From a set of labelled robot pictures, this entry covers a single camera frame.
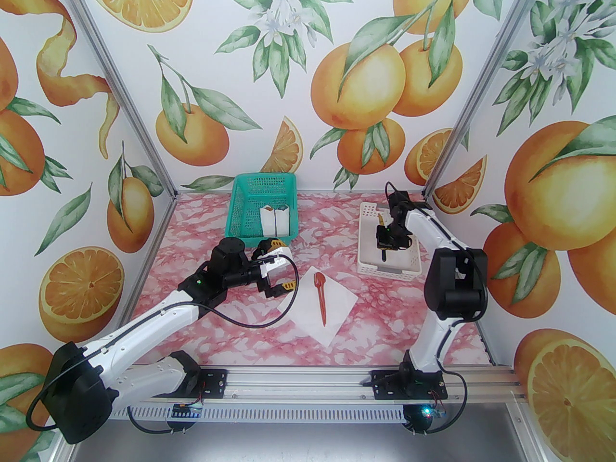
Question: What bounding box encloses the red plastic fork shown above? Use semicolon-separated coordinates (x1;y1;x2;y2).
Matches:
314;271;331;327

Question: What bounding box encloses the white paper napkin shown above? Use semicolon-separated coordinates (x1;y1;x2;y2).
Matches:
277;266;359;347

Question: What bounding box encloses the white plastic perforated basket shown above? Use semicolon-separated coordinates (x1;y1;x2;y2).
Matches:
356;203;423;282

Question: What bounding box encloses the green plastic mesh basket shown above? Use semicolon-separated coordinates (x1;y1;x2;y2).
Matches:
225;172;301;249

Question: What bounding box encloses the black round device with light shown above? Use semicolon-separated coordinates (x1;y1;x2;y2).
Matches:
403;405;434;436

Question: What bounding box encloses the aluminium side beam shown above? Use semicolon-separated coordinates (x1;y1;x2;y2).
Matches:
469;301;549;462

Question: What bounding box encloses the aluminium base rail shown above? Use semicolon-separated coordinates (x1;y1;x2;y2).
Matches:
130;365;527;403

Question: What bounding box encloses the slotted grey cable duct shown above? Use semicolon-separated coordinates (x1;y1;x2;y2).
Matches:
128;405;410;422

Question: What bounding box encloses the aluminium frame post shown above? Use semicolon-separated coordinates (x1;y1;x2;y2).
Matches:
421;0;549;201
51;0;179;201

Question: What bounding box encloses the black base cable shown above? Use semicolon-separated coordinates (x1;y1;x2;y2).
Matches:
433;369;467;434
126;402;188;436

